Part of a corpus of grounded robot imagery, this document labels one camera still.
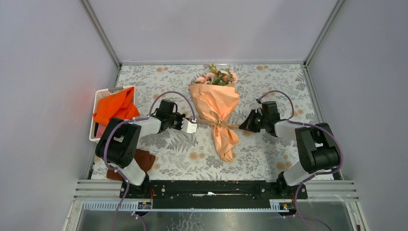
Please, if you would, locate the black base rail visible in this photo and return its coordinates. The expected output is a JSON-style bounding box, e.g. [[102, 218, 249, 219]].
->
[[119, 180, 308, 209]]

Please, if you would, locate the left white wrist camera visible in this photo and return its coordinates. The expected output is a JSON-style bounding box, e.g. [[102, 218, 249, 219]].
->
[[181, 118, 197, 134]]

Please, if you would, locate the orange cloth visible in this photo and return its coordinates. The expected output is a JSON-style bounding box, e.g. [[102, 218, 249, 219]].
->
[[93, 87, 141, 127]]

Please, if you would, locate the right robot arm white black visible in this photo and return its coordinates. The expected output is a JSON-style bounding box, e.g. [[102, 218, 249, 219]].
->
[[239, 101, 342, 198]]

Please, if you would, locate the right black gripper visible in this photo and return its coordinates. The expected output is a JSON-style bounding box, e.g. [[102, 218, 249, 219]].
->
[[239, 110, 268, 133]]

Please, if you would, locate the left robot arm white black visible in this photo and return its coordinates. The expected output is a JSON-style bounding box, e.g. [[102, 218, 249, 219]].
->
[[95, 100, 197, 198]]

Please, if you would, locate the beige kraft wrapping paper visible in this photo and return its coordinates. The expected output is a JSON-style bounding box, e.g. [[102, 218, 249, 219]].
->
[[189, 84, 240, 162]]

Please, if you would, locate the pink fake flower bouquet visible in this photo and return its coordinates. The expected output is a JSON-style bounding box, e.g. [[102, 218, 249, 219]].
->
[[190, 64, 238, 86]]

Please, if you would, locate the floral patterned table mat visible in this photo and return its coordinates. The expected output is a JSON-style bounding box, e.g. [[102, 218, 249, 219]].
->
[[117, 64, 318, 180]]

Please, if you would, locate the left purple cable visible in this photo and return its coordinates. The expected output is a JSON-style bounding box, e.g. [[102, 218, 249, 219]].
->
[[103, 90, 197, 231]]

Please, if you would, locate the brown cloth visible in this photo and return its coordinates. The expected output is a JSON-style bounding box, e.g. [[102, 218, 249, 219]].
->
[[106, 149, 156, 181]]

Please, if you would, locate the tan satin ribbon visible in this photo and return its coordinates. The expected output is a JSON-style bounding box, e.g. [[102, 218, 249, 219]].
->
[[196, 119, 239, 129]]

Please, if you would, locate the white plastic basket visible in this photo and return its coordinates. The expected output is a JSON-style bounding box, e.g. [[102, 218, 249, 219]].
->
[[89, 86, 137, 142]]

